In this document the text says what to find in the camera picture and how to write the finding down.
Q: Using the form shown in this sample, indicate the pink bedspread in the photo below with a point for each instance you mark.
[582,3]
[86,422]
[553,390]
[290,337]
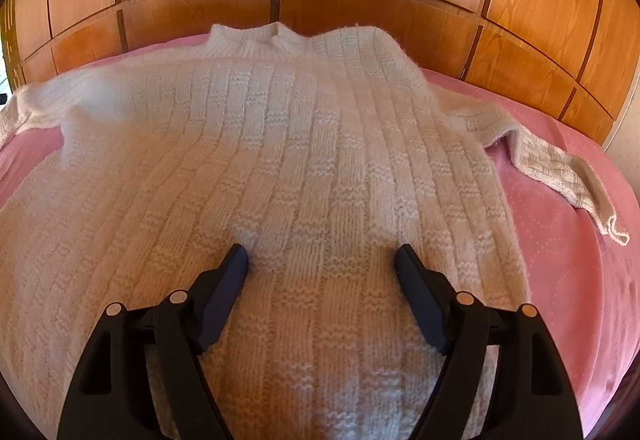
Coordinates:
[550,200]

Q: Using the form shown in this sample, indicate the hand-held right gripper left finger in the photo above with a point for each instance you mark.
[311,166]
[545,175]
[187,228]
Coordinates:
[227,285]

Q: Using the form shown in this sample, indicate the white knitted towel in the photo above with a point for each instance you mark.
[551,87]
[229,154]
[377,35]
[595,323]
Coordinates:
[310,160]

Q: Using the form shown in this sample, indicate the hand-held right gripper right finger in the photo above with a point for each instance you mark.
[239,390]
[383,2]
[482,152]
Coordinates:
[417,290]

